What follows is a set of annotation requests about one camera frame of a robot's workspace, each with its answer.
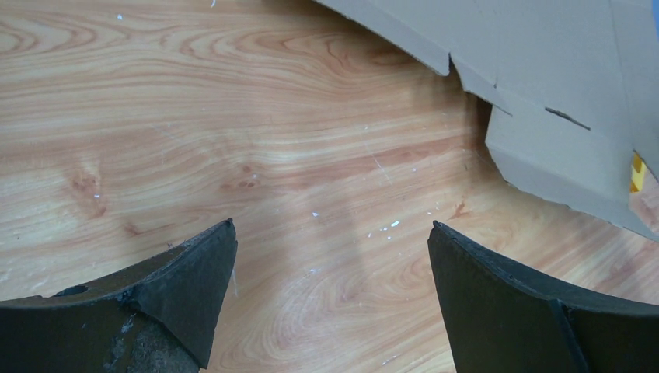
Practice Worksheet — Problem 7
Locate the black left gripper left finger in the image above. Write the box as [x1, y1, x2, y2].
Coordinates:
[1, 220, 237, 372]

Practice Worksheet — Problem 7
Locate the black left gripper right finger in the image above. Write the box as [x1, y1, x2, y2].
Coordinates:
[427, 222, 658, 372]

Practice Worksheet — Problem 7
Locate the brown cardboard box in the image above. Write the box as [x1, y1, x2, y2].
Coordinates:
[326, 1, 658, 240]

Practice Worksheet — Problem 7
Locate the yellow plastic triangle tool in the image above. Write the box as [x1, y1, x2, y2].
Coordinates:
[630, 152, 647, 193]

